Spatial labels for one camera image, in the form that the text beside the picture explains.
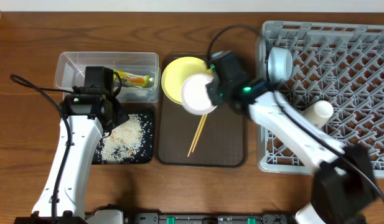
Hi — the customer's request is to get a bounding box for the black rectangular tray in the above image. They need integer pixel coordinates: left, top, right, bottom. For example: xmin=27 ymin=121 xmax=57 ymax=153
xmin=91 ymin=106 xmax=155 ymax=165

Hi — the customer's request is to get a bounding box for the wooden chopstick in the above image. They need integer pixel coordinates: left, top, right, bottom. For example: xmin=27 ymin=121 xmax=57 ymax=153
xmin=187 ymin=114 xmax=206 ymax=158
xmin=190 ymin=114 xmax=208 ymax=154

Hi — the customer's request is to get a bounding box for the light blue bowl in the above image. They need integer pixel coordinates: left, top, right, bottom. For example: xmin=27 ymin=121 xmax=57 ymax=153
xmin=268 ymin=47 xmax=293 ymax=83

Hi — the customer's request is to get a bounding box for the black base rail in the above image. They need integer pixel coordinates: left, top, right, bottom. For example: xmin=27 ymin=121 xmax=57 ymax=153
xmin=85 ymin=203 xmax=295 ymax=224

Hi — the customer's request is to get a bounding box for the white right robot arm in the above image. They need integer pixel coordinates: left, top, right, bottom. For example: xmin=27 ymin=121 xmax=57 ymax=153
xmin=207 ymin=53 xmax=382 ymax=223

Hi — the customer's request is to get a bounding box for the dark brown serving tray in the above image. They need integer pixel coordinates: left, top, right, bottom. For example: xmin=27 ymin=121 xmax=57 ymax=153
xmin=154 ymin=52 xmax=249 ymax=169

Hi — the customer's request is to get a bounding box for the pile of rice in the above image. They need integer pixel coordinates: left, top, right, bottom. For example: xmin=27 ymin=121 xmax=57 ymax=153
xmin=96 ymin=113 xmax=154 ymax=164

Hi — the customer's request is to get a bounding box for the yellow round plate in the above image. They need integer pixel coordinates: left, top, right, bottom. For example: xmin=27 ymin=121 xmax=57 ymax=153
xmin=161 ymin=57 xmax=213 ymax=105

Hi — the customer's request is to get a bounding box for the green snack wrapper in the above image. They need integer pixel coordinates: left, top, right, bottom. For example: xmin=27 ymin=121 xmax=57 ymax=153
xmin=113 ymin=70 xmax=150 ymax=88

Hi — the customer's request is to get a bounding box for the white bowl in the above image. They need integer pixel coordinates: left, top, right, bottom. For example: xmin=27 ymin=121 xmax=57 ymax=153
xmin=181 ymin=73 xmax=216 ymax=115

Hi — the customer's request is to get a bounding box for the small white cup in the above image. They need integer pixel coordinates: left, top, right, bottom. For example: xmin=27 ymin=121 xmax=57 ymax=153
xmin=302 ymin=100 xmax=334 ymax=129

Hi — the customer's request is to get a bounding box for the clear plastic bin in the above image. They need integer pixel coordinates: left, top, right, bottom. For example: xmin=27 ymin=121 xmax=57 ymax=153
xmin=54 ymin=52 xmax=161 ymax=103

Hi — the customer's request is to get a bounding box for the grey plastic dishwasher rack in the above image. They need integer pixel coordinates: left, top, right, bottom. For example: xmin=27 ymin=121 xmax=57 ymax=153
xmin=256 ymin=21 xmax=384 ymax=179

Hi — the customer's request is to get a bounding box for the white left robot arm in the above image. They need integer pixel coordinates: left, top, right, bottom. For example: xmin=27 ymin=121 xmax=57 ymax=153
xmin=15 ymin=94 xmax=129 ymax=223

